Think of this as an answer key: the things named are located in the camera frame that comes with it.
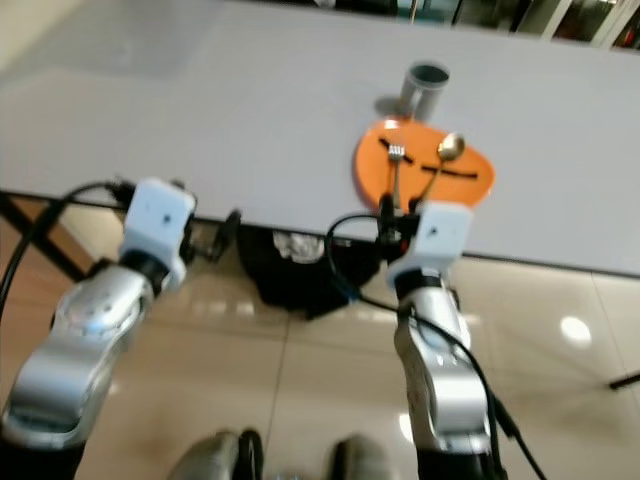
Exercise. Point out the white glass door cabinet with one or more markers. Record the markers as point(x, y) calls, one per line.
point(560, 15)

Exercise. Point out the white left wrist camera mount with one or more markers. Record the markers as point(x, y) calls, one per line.
point(160, 225)

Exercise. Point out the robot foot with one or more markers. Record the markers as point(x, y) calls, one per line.
point(220, 458)
point(370, 462)

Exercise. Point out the short black strip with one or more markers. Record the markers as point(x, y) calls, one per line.
point(382, 146)

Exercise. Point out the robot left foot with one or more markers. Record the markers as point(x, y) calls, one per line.
point(220, 458)

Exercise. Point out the orange plate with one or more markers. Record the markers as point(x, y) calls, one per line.
point(370, 170)

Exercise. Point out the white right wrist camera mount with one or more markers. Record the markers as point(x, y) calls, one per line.
point(438, 240)

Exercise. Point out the black table leg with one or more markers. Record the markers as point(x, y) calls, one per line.
point(40, 235)

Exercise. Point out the long black strip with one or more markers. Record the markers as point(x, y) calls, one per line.
point(465, 175)

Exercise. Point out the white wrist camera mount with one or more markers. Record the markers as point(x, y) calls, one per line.
point(160, 225)
point(438, 240)

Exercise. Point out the gold spoon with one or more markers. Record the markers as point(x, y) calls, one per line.
point(450, 147)

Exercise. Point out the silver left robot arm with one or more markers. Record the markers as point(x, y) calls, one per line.
point(80, 350)

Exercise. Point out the black furniture leg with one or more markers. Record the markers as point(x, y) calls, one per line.
point(628, 380)

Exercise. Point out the black bag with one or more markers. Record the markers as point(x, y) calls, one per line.
point(295, 285)

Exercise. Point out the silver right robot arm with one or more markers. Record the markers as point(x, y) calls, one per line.
point(445, 380)

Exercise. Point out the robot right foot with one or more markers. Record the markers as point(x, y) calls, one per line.
point(370, 462)

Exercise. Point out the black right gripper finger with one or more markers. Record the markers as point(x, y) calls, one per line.
point(414, 207)
point(386, 215)

